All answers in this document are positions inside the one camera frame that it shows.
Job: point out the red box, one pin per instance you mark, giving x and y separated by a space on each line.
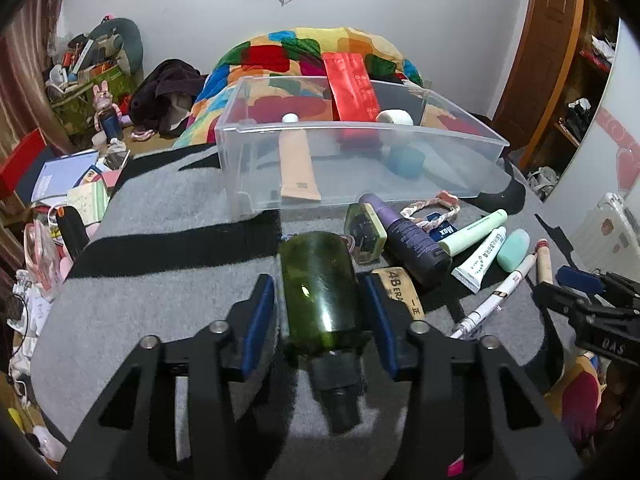
20 165

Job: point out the dark clothes pile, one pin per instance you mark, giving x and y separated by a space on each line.
165 90

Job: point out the white round jar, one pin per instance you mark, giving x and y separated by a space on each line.
395 117

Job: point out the clear plastic bin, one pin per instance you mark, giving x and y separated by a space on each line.
235 160

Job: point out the green glass bottle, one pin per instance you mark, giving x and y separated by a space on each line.
320 285

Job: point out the peach cosmetic tube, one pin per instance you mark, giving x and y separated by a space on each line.
297 160

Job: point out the beige lipstick tube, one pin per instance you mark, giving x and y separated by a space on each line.
544 262

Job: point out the purple spray bottle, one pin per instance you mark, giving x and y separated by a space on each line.
415 245

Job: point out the white suitcase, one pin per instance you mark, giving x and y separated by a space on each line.
607 225

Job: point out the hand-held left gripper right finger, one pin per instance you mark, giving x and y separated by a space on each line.
380 325

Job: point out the red foil packet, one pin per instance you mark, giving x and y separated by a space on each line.
350 90

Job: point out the white papers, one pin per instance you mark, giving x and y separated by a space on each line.
32 320

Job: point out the wooden shelf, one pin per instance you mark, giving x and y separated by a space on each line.
585 60

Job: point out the maroon and yellow cloth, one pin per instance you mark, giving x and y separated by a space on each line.
580 400

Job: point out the blue white book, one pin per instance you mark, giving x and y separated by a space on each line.
62 175

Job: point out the white tube with green print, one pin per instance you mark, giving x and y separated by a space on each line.
480 262

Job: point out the light green cosmetic tube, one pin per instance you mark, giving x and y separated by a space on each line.
470 232

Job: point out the white pen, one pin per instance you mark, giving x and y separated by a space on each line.
500 295

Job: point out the brown pink curtain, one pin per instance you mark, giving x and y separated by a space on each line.
25 75

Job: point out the green storage box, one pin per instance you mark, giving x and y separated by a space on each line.
82 105

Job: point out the wooden door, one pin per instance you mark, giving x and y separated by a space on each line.
545 50

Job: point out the pale green booklet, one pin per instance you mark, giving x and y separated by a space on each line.
89 202

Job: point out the mint green small case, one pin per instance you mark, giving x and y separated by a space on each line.
513 251

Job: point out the small green-rimmed compact box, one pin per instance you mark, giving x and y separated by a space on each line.
362 232

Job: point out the black handheld device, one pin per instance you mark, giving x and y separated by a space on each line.
72 235

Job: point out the pink bunny toy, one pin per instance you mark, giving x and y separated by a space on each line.
106 112

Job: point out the blue label card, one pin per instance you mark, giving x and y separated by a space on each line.
444 231

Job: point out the grey black striped blanket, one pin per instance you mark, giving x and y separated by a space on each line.
175 270

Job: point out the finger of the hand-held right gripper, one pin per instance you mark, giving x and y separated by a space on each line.
580 280
557 300

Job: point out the grey shoes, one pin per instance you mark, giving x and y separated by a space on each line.
542 182

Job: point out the colourful patchwork blanket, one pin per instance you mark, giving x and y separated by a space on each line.
270 55

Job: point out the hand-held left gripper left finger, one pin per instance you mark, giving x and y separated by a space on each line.
260 320

